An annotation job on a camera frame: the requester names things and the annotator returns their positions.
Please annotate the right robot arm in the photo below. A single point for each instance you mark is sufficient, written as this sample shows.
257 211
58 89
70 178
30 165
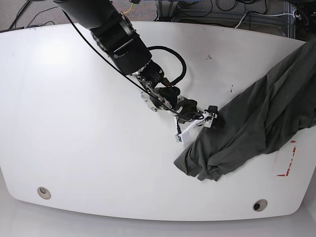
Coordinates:
115 35

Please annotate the red tape rectangle marking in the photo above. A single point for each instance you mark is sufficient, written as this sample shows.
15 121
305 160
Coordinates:
284 159

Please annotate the table cable grommet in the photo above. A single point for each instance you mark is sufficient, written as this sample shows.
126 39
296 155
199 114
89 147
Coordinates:
44 193
260 205

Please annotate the left table cable grommet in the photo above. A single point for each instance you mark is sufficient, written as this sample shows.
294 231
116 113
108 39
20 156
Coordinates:
44 193

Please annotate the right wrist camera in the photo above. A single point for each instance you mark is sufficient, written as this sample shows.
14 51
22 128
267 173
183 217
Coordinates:
183 138

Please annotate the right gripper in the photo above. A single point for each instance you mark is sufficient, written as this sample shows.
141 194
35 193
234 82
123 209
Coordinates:
198 118

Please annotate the dark grey t-shirt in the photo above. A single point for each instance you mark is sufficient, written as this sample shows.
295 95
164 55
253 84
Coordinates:
260 120

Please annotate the right table cable grommet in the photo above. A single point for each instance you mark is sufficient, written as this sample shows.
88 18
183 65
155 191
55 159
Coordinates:
260 205

